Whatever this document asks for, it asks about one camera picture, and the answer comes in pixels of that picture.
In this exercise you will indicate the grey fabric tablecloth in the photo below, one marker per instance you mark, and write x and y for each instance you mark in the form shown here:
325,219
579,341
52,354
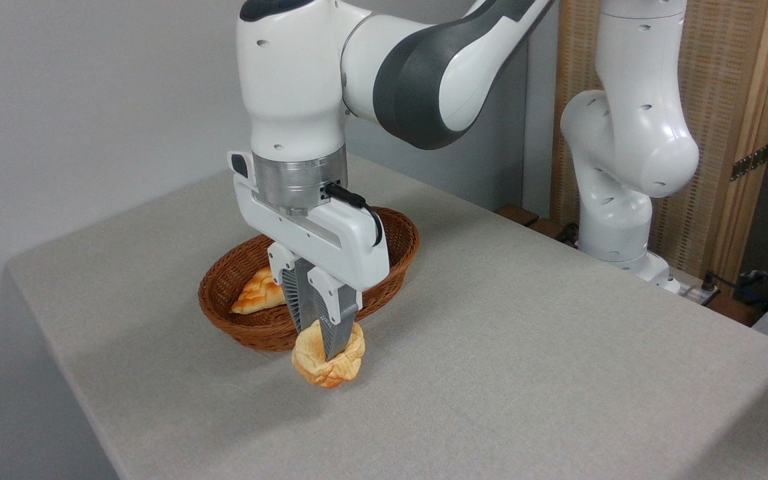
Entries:
490,400

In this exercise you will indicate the dark metal hinge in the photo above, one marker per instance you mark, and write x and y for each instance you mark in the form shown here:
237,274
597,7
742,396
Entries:
750,162

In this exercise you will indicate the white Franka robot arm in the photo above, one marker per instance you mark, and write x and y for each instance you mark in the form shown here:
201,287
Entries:
290,86

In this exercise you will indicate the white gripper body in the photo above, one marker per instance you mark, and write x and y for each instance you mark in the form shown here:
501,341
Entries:
337,246

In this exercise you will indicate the braided bread loaf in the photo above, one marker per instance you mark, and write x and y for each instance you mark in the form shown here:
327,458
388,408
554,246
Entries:
257,296

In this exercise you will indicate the brown wicker basket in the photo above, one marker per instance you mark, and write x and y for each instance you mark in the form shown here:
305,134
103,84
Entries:
397,240

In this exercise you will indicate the round bread bun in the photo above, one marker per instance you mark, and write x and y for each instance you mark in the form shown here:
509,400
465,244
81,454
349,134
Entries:
314,366

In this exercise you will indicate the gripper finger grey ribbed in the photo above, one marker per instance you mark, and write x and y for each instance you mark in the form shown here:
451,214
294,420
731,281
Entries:
334,320
297,293

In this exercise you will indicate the wooden woven folding screen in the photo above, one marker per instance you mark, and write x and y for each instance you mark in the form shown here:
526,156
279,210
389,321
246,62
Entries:
724,80

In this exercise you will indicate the white power strip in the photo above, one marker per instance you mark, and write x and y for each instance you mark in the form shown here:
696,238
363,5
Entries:
694,293

